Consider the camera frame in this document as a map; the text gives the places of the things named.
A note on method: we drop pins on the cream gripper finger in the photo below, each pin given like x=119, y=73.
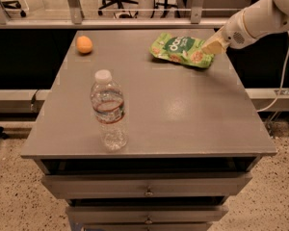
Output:
x=215, y=46

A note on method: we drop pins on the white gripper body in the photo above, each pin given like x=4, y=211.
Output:
x=234, y=33

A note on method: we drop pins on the green rice chip bag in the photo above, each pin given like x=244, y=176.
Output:
x=181, y=50

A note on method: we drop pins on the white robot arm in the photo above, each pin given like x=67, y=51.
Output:
x=265, y=17

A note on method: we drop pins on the clear plastic water bottle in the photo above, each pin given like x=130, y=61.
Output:
x=108, y=106

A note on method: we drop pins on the grey drawer cabinet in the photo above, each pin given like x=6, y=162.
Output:
x=180, y=121

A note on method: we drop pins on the orange fruit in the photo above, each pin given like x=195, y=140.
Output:
x=84, y=45

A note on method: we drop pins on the upper grey drawer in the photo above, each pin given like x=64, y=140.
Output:
x=136, y=186

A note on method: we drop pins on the grey drawer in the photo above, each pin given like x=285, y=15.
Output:
x=145, y=214
x=136, y=186

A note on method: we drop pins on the lower grey drawer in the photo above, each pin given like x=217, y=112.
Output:
x=145, y=214

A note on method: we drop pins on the metal railing frame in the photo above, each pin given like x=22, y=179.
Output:
x=89, y=14

